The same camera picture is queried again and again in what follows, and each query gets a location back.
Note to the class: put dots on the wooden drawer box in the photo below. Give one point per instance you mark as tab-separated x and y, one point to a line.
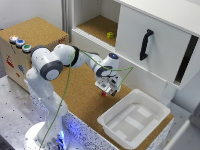
31	40

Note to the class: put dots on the white sliding door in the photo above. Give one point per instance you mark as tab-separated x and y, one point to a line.
155	45

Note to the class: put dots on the yellow block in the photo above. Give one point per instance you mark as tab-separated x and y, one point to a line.
110	34

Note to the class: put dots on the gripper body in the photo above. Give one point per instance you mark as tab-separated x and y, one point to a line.
108	84

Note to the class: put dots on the white cabinet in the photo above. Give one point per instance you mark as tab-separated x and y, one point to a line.
156	20

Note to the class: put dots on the red button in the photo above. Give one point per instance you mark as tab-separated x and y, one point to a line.
13	39

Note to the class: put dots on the white plastic box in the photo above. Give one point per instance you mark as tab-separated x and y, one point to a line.
133	118

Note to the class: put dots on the blue button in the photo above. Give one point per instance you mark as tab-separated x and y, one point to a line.
20	42

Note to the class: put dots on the green button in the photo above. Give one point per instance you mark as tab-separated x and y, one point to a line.
26	47

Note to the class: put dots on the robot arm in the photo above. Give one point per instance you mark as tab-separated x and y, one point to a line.
46	65

